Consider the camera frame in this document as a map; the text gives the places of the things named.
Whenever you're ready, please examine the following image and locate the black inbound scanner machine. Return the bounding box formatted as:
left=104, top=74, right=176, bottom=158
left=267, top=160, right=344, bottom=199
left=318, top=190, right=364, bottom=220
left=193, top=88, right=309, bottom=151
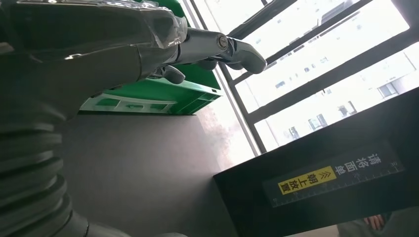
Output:
left=55, top=86, right=419, bottom=237

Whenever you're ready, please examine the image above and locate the dark window frame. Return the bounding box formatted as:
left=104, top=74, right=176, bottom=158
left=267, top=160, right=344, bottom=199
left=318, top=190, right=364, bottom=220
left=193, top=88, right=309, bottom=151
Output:
left=183, top=0, right=419, bottom=155

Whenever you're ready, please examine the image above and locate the yellow and black label sticker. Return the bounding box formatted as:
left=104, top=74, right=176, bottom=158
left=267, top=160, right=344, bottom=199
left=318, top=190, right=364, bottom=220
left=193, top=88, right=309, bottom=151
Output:
left=261, top=140, right=407, bottom=209

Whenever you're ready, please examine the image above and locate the person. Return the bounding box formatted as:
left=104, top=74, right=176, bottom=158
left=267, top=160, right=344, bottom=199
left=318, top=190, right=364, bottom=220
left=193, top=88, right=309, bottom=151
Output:
left=336, top=209, right=419, bottom=237

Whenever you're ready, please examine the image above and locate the green plastic crate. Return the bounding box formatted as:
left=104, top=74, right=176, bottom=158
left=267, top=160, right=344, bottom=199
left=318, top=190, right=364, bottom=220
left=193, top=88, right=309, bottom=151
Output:
left=79, top=0, right=224, bottom=116

